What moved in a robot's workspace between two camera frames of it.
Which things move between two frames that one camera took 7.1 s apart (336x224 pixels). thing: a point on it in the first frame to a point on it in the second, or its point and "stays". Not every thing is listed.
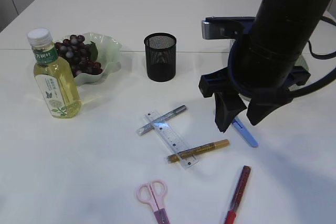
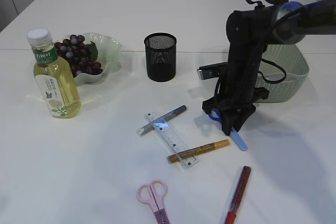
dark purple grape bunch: [82, 56] stays
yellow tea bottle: [55, 80] stays
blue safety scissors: [240, 126] to [216, 115]
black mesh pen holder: [160, 56] stays
